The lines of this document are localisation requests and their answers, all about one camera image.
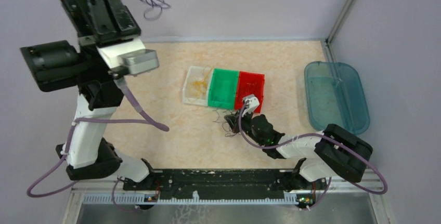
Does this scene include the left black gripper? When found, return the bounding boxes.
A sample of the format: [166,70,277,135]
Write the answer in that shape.
[55,0,141,73]

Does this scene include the coloured wire pile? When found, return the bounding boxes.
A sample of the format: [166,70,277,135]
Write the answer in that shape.
[212,107,242,139]

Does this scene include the yellow wires in bin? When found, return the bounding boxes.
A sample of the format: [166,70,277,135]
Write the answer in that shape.
[187,65,214,97]

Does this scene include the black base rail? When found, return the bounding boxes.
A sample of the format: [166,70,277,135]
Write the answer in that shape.
[123,169,327,200]

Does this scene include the green plastic bin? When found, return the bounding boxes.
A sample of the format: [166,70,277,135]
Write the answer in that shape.
[207,68,239,110]

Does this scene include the aluminium frame post right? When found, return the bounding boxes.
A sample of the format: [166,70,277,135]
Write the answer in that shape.
[326,0,356,47]

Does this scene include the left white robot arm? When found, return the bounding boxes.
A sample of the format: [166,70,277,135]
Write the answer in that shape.
[20,0,159,190]

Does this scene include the white plastic bin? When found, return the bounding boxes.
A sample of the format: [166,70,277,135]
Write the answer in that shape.
[182,65,214,107]

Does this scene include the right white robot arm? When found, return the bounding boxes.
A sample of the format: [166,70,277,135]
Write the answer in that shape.
[224,112,373,189]

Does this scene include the white cable duct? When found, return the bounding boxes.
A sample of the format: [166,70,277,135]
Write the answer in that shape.
[83,193,313,205]

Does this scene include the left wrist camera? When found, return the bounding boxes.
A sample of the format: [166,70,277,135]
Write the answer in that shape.
[97,38,160,76]

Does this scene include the red plastic bin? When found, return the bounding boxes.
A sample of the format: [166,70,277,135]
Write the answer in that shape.
[234,71,265,113]

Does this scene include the red wire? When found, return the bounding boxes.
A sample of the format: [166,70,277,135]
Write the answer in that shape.
[240,79,261,101]

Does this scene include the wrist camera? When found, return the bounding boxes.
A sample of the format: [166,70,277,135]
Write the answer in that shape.
[242,94,260,116]
[97,38,160,76]

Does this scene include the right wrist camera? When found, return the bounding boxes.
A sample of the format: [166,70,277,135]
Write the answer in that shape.
[242,94,260,116]

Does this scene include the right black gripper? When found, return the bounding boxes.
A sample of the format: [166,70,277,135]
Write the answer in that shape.
[225,106,265,146]

